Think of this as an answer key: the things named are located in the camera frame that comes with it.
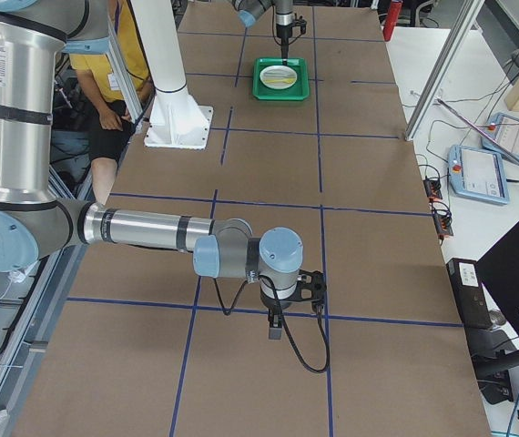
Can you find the blue tape strip lengthwise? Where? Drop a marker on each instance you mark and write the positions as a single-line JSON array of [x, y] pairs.
[[316, 94]]

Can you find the orange black adapter board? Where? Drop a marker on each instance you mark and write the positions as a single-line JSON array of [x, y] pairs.
[[432, 189]]

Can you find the far blue teach pendant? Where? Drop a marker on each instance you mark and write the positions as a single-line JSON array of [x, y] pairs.
[[504, 129]]

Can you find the blue tape strip crosswise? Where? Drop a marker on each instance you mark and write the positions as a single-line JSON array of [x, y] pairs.
[[262, 312], [220, 201]]

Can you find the red fire extinguisher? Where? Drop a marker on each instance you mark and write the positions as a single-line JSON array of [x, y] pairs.
[[392, 16]]

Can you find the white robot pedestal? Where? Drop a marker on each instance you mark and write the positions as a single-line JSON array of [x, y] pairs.
[[176, 119]]

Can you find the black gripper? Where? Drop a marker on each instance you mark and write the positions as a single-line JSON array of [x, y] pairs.
[[283, 24], [272, 304]]

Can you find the near blue teach pendant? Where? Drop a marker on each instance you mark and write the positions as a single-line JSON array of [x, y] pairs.
[[477, 173]]

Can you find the white round plate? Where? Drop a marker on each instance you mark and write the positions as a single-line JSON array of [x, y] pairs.
[[275, 72]]

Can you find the aluminium frame post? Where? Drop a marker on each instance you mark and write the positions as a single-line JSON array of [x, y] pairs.
[[453, 43]]

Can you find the yellow plastic spoon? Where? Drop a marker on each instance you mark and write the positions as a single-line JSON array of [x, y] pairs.
[[280, 81]]

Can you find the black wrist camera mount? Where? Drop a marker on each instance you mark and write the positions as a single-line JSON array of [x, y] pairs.
[[311, 287]]

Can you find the green plastic tray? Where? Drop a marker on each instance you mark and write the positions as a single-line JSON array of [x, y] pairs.
[[298, 92]]

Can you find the blue teach pendant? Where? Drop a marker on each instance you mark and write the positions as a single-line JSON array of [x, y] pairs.
[[477, 173], [504, 129]]

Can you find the black small computer box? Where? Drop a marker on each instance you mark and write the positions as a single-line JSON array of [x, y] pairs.
[[468, 293]]

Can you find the person in yellow shirt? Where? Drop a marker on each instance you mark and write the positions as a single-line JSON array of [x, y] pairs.
[[110, 126]]

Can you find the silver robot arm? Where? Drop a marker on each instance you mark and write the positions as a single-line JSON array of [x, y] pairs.
[[35, 223], [250, 11]]

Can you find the blue tape strip near crosswise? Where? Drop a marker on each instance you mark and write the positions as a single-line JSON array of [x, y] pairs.
[[262, 312]]

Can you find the aluminium side rail frame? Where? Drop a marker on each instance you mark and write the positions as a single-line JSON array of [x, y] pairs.
[[30, 302]]

